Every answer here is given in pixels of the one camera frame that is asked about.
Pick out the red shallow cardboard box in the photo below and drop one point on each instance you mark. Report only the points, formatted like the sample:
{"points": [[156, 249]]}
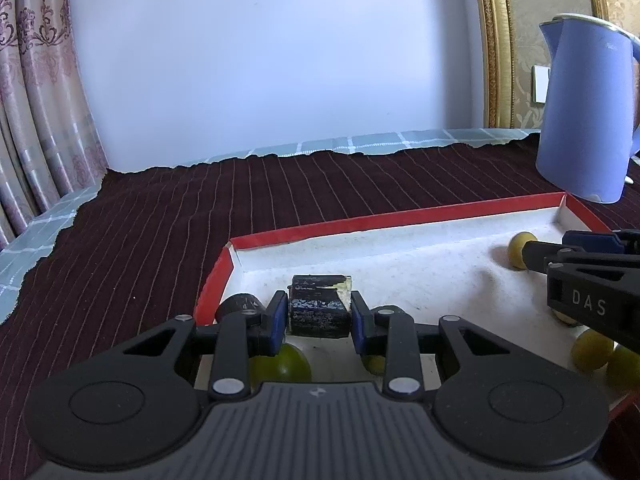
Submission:
{"points": [[425, 260]]}

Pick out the dark maroon striped cloth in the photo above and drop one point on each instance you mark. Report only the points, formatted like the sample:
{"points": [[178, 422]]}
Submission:
{"points": [[150, 240]]}

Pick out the white wall socket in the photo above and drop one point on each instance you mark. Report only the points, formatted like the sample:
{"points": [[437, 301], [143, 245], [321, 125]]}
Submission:
{"points": [[540, 84]]}

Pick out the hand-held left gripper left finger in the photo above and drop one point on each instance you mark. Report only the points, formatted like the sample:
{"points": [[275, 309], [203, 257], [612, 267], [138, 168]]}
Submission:
{"points": [[277, 325]]}

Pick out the small yellow round fruit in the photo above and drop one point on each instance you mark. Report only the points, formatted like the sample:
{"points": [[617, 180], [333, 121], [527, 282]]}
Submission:
{"points": [[592, 352], [515, 250]]}

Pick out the gold framed wall panel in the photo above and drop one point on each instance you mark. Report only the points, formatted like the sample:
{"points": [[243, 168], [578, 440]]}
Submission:
{"points": [[495, 35]]}

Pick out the blue electric kettle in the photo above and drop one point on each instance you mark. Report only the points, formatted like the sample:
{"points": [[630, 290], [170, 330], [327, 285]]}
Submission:
{"points": [[585, 110]]}

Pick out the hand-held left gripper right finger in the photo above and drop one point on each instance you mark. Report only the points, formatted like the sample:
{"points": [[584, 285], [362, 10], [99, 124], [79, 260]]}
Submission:
{"points": [[361, 325]]}

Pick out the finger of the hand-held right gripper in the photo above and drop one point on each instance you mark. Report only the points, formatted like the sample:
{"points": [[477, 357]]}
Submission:
{"points": [[595, 241], [542, 255]]}

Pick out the patterned pink beige curtain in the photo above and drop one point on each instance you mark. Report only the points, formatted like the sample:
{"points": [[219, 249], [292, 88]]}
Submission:
{"points": [[40, 110]]}

